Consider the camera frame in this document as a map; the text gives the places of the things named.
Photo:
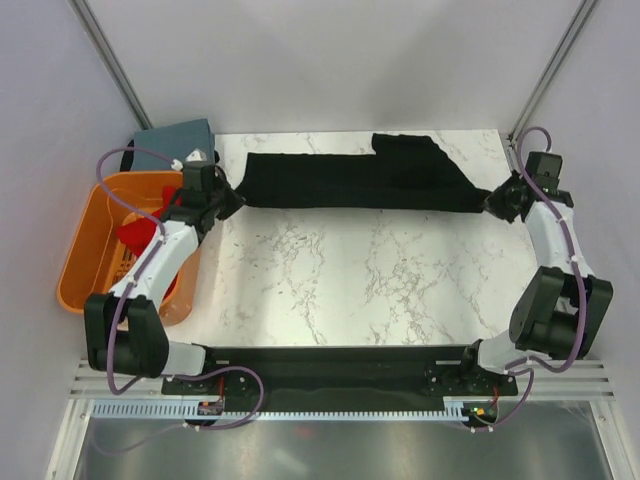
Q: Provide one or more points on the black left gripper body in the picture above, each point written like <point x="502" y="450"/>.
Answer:
<point x="223" y="201"/>

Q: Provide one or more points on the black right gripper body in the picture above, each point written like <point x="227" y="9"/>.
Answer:
<point x="501" y="201"/>

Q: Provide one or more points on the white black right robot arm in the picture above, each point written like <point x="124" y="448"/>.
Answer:
<point x="555" y="321"/>

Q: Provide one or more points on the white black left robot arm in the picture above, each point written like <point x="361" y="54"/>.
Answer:
<point x="124" y="333"/>

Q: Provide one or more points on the folded grey blue t shirt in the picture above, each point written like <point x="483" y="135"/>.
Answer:
<point x="175" y="141"/>

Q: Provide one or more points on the red t shirt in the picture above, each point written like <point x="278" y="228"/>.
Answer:
<point x="137" y="231"/>

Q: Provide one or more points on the orange plastic basket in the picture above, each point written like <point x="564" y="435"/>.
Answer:
<point x="94" y="253"/>

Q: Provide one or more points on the aluminium base extrusion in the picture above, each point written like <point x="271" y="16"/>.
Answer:
<point x="586" y="380"/>

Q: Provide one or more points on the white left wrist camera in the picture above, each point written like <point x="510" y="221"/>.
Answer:
<point x="197" y="169"/>

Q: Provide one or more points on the black mounting rail plate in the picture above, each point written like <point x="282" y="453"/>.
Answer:
<point x="378" y="376"/>

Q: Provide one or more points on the aluminium frame post left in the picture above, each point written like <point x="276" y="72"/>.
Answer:
<point x="107" y="54"/>

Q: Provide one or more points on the aluminium frame post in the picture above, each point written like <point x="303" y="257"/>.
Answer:
<point x="107" y="54"/>
<point x="569" y="39"/>

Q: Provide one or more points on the aluminium frame post right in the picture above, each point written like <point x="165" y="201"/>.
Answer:
<point x="569" y="39"/>

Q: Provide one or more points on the white slotted cable duct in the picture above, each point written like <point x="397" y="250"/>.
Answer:
<point x="199" y="410"/>

